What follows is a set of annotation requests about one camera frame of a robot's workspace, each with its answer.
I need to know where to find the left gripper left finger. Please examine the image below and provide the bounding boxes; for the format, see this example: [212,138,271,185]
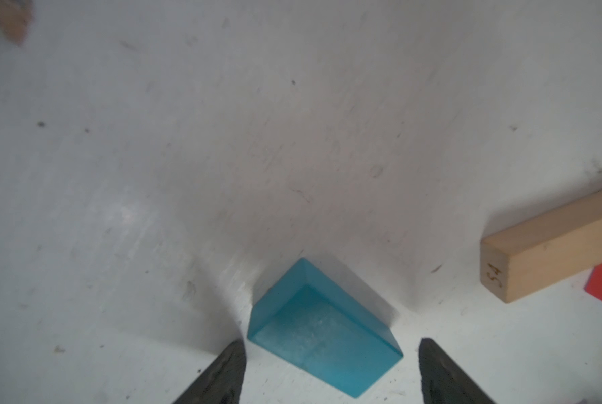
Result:
[174,339,247,404]

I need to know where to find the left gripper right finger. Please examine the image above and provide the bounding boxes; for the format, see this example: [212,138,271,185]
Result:
[418,338,495,404]

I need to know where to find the teal rectangular block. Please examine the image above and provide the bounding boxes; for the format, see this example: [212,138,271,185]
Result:
[247,258,404,398]

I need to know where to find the natural wood block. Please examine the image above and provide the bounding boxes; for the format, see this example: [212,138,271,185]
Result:
[479,190,602,303]

